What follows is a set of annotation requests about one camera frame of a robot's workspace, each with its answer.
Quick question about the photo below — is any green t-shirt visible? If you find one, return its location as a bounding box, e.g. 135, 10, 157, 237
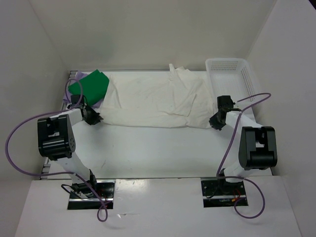
76, 70, 110, 107

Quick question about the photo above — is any purple t-shirt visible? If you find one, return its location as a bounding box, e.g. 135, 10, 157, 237
63, 71, 103, 108

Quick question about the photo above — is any white t-shirt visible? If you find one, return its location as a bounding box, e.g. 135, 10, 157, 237
100, 65, 213, 129

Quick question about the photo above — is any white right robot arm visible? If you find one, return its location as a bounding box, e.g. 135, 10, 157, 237
82, 95, 277, 194

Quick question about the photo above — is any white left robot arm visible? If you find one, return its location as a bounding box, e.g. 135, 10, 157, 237
37, 95, 102, 198

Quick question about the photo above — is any white plastic basket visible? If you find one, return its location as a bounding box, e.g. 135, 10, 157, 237
205, 58, 261, 109

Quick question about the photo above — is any aluminium table edge rail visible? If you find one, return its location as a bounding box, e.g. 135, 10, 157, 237
40, 70, 78, 180

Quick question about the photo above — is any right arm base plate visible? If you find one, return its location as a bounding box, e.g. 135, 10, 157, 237
200, 177, 248, 208

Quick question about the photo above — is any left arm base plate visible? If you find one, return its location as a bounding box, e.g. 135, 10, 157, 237
61, 180, 115, 210

